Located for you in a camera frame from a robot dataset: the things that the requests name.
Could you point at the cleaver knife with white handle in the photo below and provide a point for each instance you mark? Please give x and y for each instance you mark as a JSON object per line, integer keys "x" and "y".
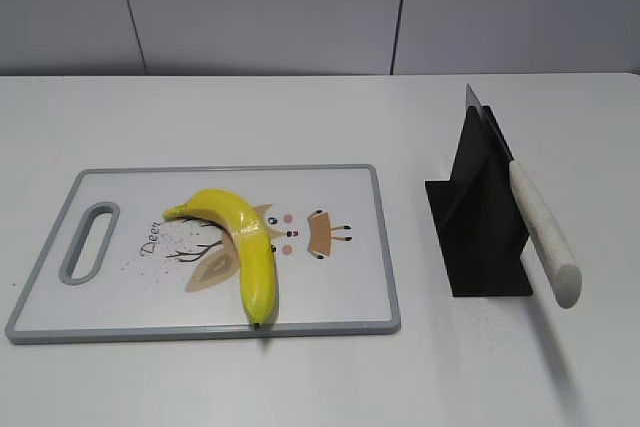
{"x": 530, "y": 211}

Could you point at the yellow plastic banana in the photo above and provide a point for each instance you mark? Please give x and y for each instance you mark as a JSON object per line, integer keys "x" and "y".
{"x": 249, "y": 235}

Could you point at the black knife stand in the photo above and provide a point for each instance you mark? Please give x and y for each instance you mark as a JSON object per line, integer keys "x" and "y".
{"x": 480, "y": 230}

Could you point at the white grey-rimmed cutting board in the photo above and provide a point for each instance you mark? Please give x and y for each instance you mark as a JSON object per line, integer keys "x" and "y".
{"x": 112, "y": 270}

